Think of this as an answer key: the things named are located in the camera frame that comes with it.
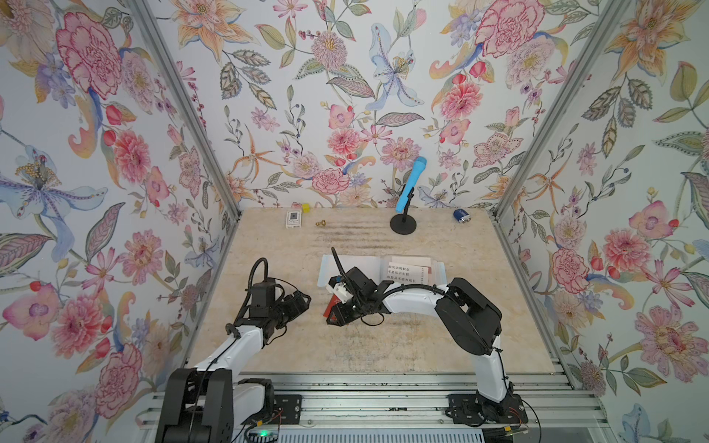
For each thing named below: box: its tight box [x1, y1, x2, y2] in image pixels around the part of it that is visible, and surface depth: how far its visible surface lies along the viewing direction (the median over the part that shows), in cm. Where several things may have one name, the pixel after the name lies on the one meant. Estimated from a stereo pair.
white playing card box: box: [285, 210, 302, 229], surface depth 120 cm
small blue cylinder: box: [453, 208, 472, 224], surface depth 120 cm
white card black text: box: [385, 262, 430, 285], surface depth 100 cm
